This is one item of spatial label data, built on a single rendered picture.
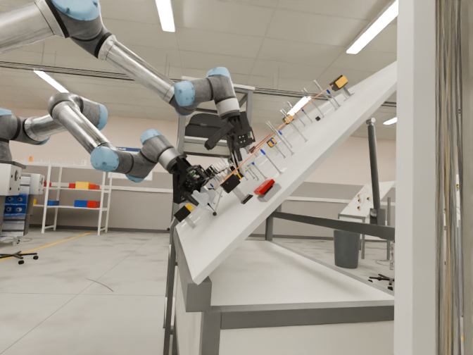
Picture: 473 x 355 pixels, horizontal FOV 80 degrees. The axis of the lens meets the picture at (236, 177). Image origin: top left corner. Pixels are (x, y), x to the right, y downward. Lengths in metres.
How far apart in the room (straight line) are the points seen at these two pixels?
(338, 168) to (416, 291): 9.17
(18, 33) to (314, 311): 1.03
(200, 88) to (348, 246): 4.69
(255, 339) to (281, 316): 0.08
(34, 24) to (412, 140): 0.92
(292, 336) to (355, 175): 9.11
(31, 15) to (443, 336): 1.07
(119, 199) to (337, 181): 6.58
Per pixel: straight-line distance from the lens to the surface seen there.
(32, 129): 1.61
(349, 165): 9.71
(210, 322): 0.71
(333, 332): 0.84
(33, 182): 1.53
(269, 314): 0.74
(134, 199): 8.69
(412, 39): 0.44
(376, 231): 1.03
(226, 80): 0.98
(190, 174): 0.91
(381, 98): 0.90
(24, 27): 1.00
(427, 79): 0.43
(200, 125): 2.02
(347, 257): 5.39
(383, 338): 0.93
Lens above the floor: 1.05
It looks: 5 degrees up
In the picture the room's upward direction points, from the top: 3 degrees clockwise
